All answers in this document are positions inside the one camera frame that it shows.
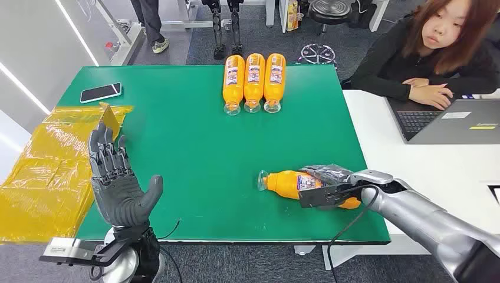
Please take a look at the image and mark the black stool with chrome base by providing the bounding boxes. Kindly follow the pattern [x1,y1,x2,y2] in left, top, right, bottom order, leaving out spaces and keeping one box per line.
[298,0,353,68]

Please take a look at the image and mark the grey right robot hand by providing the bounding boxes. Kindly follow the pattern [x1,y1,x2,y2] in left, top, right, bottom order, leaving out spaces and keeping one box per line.
[300,164,355,187]

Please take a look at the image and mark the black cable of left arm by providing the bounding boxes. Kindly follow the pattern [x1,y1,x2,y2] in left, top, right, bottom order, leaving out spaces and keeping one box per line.
[158,219,183,283]

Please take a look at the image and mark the grey laptop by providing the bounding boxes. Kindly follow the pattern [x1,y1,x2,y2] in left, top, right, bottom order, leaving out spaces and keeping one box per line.
[384,96,500,145]

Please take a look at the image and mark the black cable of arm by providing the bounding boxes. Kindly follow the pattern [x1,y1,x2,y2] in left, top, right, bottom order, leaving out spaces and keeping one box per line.
[158,219,183,283]
[326,183,380,283]

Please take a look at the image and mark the standing person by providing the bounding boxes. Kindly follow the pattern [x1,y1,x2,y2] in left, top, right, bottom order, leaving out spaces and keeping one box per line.
[130,0,170,55]

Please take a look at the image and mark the white desk leg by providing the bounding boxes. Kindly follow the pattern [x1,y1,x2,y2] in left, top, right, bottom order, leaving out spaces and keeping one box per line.
[369,0,390,33]

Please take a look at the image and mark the black humanoid robot leg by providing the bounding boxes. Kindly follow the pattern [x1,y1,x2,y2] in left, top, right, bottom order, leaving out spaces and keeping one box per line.
[201,0,228,61]
[227,0,245,55]

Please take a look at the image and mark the green table mat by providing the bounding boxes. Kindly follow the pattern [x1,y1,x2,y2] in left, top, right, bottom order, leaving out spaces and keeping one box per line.
[56,64,392,246]

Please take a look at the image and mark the yellow packet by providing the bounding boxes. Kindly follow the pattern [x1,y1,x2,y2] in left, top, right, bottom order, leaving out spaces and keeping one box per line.
[287,0,300,32]

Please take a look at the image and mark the orange juice bottle clear cap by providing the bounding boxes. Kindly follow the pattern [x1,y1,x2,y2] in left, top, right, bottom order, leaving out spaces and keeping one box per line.
[264,52,287,114]
[222,54,246,116]
[244,52,266,114]
[256,170,362,210]

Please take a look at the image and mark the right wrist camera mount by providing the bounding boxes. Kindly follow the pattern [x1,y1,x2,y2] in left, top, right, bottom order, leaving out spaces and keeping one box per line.
[298,183,362,210]

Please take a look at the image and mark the yellow plastic bag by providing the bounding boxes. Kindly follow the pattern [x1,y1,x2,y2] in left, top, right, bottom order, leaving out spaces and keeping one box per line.
[0,102,134,245]

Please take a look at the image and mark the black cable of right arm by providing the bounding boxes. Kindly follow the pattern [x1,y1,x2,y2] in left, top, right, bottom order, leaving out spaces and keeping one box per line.
[326,183,380,283]

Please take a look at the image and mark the seated person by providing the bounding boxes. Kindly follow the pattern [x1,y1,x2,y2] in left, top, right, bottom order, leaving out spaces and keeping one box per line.
[341,0,500,111]

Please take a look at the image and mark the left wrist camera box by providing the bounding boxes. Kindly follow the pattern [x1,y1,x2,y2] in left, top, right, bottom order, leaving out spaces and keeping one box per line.
[39,236,118,268]

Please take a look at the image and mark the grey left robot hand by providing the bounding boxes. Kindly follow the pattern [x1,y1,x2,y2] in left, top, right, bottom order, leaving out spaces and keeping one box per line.
[87,122,164,228]

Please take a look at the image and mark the black smartphone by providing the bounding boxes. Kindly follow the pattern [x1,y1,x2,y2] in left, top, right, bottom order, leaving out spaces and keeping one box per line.
[80,82,123,104]

